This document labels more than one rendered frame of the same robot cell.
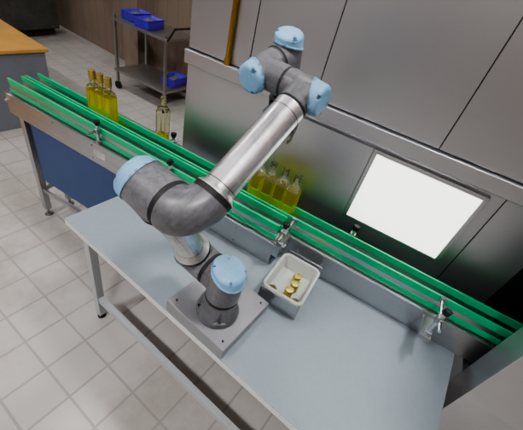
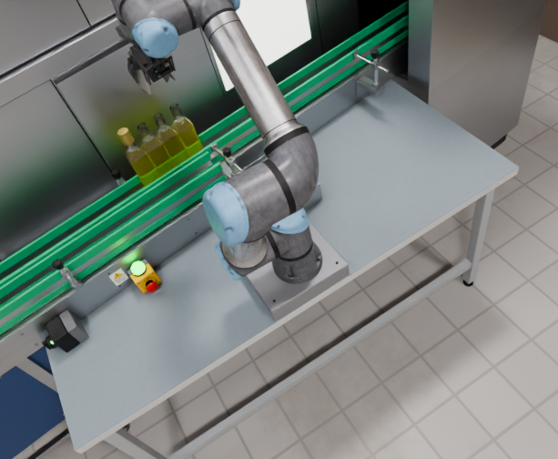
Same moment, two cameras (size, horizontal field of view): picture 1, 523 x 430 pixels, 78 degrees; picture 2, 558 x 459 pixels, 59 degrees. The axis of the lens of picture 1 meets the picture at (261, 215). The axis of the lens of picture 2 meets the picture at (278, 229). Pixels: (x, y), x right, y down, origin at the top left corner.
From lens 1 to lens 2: 0.70 m
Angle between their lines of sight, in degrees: 32
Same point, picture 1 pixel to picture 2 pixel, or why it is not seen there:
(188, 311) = (292, 290)
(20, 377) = not seen: outside the picture
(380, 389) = (410, 147)
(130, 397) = (305, 442)
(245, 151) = (266, 84)
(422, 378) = (407, 113)
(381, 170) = not seen: hidden behind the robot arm
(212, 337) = (329, 271)
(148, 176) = (253, 188)
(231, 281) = (300, 214)
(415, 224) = (278, 29)
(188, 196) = (296, 155)
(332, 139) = not seen: hidden behind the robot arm
